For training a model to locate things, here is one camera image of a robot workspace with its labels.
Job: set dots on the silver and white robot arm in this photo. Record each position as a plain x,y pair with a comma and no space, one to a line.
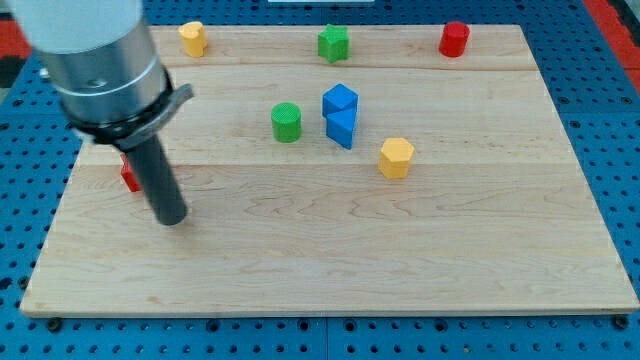
101,59

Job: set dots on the yellow hexagon block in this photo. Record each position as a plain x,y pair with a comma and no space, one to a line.
395,158

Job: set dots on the light wooden board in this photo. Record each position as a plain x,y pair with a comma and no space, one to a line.
495,216

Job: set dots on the blue triangle block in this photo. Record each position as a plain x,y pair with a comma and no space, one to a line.
340,127

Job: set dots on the green cylinder block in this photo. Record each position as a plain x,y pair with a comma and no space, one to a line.
286,119

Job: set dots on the blue cube block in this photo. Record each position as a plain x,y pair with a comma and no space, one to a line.
338,98

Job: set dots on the green star block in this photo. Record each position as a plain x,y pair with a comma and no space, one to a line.
334,43

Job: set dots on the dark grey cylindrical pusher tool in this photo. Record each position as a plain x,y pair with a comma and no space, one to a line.
154,174

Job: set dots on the red block behind tool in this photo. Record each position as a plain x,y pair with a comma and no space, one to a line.
128,175

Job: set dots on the yellow heart block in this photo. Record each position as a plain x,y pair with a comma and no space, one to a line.
194,40

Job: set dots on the red cylinder block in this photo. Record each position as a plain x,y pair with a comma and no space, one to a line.
454,39

